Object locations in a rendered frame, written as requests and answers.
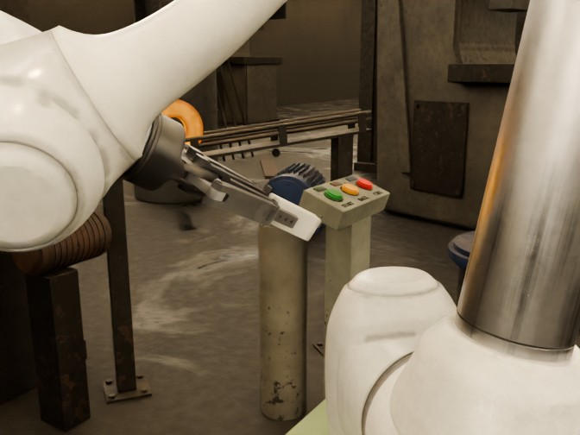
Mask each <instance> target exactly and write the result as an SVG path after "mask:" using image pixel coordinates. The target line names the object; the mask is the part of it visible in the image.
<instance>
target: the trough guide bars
mask: <svg viewBox="0 0 580 435"><path fill-rule="evenodd" d="M368 114H371V110H364V111H361V109H355V110H344V111H339V112H332V113H326V114H321V115H315V116H309V117H298V118H292V119H286V120H280V121H274V122H268V123H258V124H251V125H245V126H240V127H234V128H228V129H217V130H211V131H205V132H203V135H202V136H192V137H187V138H186V142H190V146H192V147H194V148H196V149H198V150H199V148H204V147H210V146H216V145H221V144H227V143H233V142H243V141H248V140H255V139H260V138H265V137H270V139H271V141H277V140H279V141H280V145H281V147H285V146H288V145H287V134H292V133H298V132H304V131H309V130H315V129H325V128H330V127H337V126H342V125H347V124H348V129H353V128H355V127H356V126H355V123H359V131H360V134H363V133H367V125H366V122H369V121H371V120H372V118H371V117H366V115H368ZM278 136H279V138H278ZM200 140H201V142H200V143H199V141H200Z"/></svg>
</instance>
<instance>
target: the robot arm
mask: <svg viewBox="0 0 580 435"><path fill-rule="evenodd" d="M286 1H287V0H174V1H172V2H171V3H170V4H169V5H167V6H165V7H164V8H162V9H160V10H158V11H157V12H155V13H154V14H153V15H151V16H148V17H146V18H144V19H142V20H141V21H139V22H136V23H134V24H132V25H130V26H128V27H126V28H122V29H120V30H118V31H115V32H111V33H108V34H104V35H85V34H81V33H78V32H74V31H72V30H69V29H67V28H63V27H61V26H58V27H56V28H52V29H50V30H48V31H45V32H41V31H40V30H38V29H36V28H34V27H32V26H30V25H28V24H27V23H25V22H22V21H21V20H19V19H16V18H14V17H13V16H10V15H8V14H6V13H4V12H2V11H1V10H0V250H1V251H6V252H29V251H34V250H38V249H44V248H46V247H49V246H51V245H54V244H56V243H58V242H60V241H62V240H63V239H65V238H67V237H68V236H70V235H71V234H72V233H73V232H74V231H75V230H77V229H78V228H79V227H80V226H81V225H82V224H83V223H84V222H85V221H86V220H87V219H88V218H89V216H90V215H91V214H92V213H93V212H94V211H95V209H96V208H97V206H98V204H99V201H100V200H101V199H102V198H103V197H104V195H105V194H106V193H107V192H108V191H109V189H110V187H111V186H112V185H113V184H114V182H115V181H116V180H117V179H118V178H119V177H121V179H123V180H126V181H128V182H130V183H132V184H134V185H136V186H139V187H141V188H144V189H146V190H148V191H154V190H157V189H159V188H160V187H162V186H163V184H165V183H166V182H168V181H169V180H175V182H177V183H179V184H178V185H177V187H178V188H179V189H180V190H182V191H184V192H187V193H189V194H197V195H199V196H200V197H203V199H202V201H203V203H204V204H205V205H207V206H211V207H216V208H220V209H223V210H226V211H229V212H231V213H234V214H237V215H238V216H241V217H244V218H247V219H250V220H252V221H255V222H257V223H258V224H259V225H260V226H261V227H262V228H264V226H269V225H270V224H272V225H274V226H276V227H278V228H280V229H282V230H285V231H287V232H289V233H291V234H293V235H295V236H298V237H300V238H302V239H304V240H306V241H309V240H310V238H311V237H312V235H313V233H314V231H315V230H316V229H317V228H318V226H319V224H320V222H321V219H320V218H318V217H317V216H316V215H315V214H313V213H311V212H309V211H307V210H305V209H303V208H301V207H299V206H297V205H295V204H293V203H291V202H289V201H287V200H285V199H283V198H281V197H279V196H277V195H275V194H273V193H270V191H271V189H272V187H271V186H269V185H267V184H265V186H264V187H263V188H262V189H261V188H260V187H258V184H256V182H254V181H251V180H249V179H247V178H245V177H243V176H242V175H241V174H239V173H236V172H234V171H232V170H231V169H229V168H227V167H225V166H224V165H222V164H220V163H218V162H217V161H214V160H213V159H211V158H209V157H207V156H205V155H204V154H202V153H201V152H200V151H199V150H198V149H196V148H194V147H192V146H190V145H189V144H186V132H185V129H184V127H183V126H182V125H181V124H180V123H178V122H176V121H174V120H173V119H171V118H169V117H167V116H165V115H163V114H161V113H162V112H163V111H164V110H165V109H166V108H167V107H168V106H169V105H171V104H172V103H174V102H175V101H176V100H177V99H179V98H180V97H181V96H183V95H184V94H185V93H187V92H188V91H190V90H191V89H192V88H193V87H194V86H195V85H197V84H198V83H199V82H201V81H202V80H203V79H205V78H206V77H207V76H208V75H209V74H211V73H212V72H213V71H215V70H216V69H217V68H218V67H219V66H221V65H222V64H223V63H224V62H225V61H226V60H227V59H228V58H229V57H230V56H231V55H232V54H233V53H234V52H235V51H236V50H237V49H238V48H239V47H241V46H242V45H243V44H244V43H245V42H246V41H247V40H248V39H249V38H250V37H251V36H252V35H253V34H254V33H255V32H256V31H257V30H258V29H259V28H260V27H261V26H262V25H263V24H264V23H265V22H266V21H267V20H268V19H269V18H270V17H271V16H272V15H273V14H274V13H275V12H276V11H277V10H278V9H279V8H280V7H281V6H282V5H283V4H284V3H285V2H286ZM269 193H270V194H269ZM268 194H269V196H268ZM579 330H580V0H530V3H529V7H528V11H527V14H526V20H525V25H524V28H523V32H522V36H521V40H520V46H519V50H518V53H517V58H516V61H515V65H514V72H513V76H512V79H511V83H510V86H509V91H508V95H507V101H506V105H505V109H504V112H503V116H502V120H501V127H500V130H499V134H498V138H497V142H496V145H495V152H494V156H493V160H492V163H491V167H490V171H489V177H488V181H487V185H486V189H485V193H484V196H483V200H482V207H481V210H480V214H479V218H478V222H477V226H476V232H475V236H474V240H473V243H472V247H471V251H470V258H469V261H468V265H467V269H466V273H465V276H464V280H463V287H462V291H461V294H460V298H459V302H458V306H457V307H456V305H455V303H454V302H453V300H452V298H451V296H450V295H449V294H448V293H447V291H446V290H445V289H444V287H443V286H442V284H441V283H440V282H438V281H436V280H434V279H433V278H432V277H431V276H430V275H429V274H428V273H427V272H425V271H422V270H420V269H417V268H406V267H382V268H371V269H367V270H364V271H362V272H361V273H359V274H357V275H356V276H355V277H354V278H353V279H352V280H351V281H350V282H348V283H347V284H346V285H345V286H344V288H343V289H342V291H341V293H340V294H339V295H338V298H337V301H336V303H335V305H334V306H333V309H332V312H331V316H330V318H329V322H328V325H327V331H326V341H325V400H326V411H327V418H328V424H329V435H580V349H579V348H578V347H577V346H576V341H577V336H578V332H579Z"/></svg>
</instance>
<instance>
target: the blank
mask: <svg viewBox="0 0 580 435"><path fill-rule="evenodd" d="M161 114H163V115H165V116H167V117H169V118H170V117H177V118H178V119H179V120H180V121H181V122H182V123H183V125H184V129H185V132H186V138H187V137H192V136H202V135H203V123H202V120H201V117H200V115H199V113H198V112H197V111H196V110H195V109H194V108H193V107H192V106H191V105H190V104H189V103H187V102H184V101H182V100H178V99H177V100H176V101H175V102H174V103H172V104H171V105H169V106H168V107H167V108H166V109H165V110H164V111H163V112H162V113H161Z"/></svg>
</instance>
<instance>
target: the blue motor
mask: <svg viewBox="0 0 580 435"><path fill-rule="evenodd" d="M318 170H319V169H318ZM318 170H316V169H315V167H310V164H308V165H305V163H303V164H301V165H300V163H297V164H296V165H295V163H294V164H293V165H291V166H290V165H289V166H287V167H285V168H284V169H282V170H281V171H279V172H278V173H277V174H275V175H274V176H273V178H271V179H270V181H269V182H268V183H267V185H269V186H271V187H272V189H271V191H270V193H273V194H275V195H277V196H279V197H281V198H283V199H285V200H287V201H289V202H291V203H293V204H295V205H297V206H299V202H300V200H301V197H302V194H303V191H304V190H305V189H308V188H312V187H315V186H319V185H322V184H324V183H325V178H324V177H323V176H322V174H323V173H320V172H319V171H318ZM270 193H269V194H270ZM269 194H268V196H269ZM324 227H325V224H323V223H321V222H320V224H319V226H318V228H317V229H316V230H315V231H314V233H313V234H314V235H318V234H319V233H320V232H321V230H322V229H323V228H324Z"/></svg>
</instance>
